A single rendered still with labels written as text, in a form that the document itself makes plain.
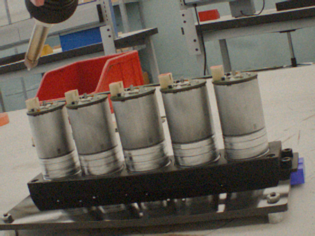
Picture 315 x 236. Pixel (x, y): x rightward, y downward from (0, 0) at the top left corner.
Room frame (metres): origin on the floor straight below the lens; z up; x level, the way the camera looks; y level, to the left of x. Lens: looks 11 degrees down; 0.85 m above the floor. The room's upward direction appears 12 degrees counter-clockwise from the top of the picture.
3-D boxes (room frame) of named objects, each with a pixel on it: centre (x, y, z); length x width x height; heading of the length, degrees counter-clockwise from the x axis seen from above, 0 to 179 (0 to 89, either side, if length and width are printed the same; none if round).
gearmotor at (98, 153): (0.29, 0.04, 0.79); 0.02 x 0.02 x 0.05
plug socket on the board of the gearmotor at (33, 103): (0.30, 0.07, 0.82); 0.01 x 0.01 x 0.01; 72
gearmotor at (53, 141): (0.30, 0.06, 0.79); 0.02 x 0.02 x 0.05
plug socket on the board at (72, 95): (0.30, 0.04, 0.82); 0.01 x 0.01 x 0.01; 72
